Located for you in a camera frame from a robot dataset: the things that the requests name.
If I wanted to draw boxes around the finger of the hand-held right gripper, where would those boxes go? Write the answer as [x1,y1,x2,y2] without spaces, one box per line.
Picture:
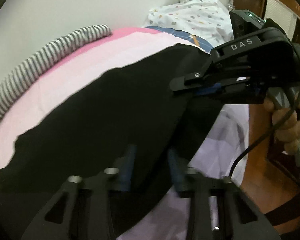
[169,54,217,92]
[194,81,230,98]

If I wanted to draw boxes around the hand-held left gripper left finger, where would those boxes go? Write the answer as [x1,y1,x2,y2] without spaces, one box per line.
[21,144,138,240]

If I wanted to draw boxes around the person's right hand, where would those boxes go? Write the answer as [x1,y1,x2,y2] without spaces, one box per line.
[263,84,300,156]

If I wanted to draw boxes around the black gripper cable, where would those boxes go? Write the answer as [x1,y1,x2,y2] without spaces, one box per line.
[225,44,300,183]

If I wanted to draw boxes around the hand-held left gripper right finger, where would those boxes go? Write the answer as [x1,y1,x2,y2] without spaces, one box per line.
[167,149,283,240]

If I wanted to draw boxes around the wooden bed frame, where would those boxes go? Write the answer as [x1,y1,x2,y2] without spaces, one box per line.
[239,102,300,236]

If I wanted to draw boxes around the pink purple checked bedsheet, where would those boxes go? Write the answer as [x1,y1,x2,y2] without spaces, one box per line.
[0,27,251,240]

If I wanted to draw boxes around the white spotted pillow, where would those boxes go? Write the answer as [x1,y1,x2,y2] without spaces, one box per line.
[147,0,235,53]

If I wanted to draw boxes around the white window blind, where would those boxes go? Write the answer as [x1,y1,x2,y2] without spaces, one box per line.
[264,0,297,35]

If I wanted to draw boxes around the black pants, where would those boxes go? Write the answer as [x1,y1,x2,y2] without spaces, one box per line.
[0,42,225,240]

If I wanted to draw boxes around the blue patterned cloth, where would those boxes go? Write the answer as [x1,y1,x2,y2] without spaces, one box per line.
[142,26,213,55]

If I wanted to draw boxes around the grey white striped cloth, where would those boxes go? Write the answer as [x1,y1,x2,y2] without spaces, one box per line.
[0,24,113,137]

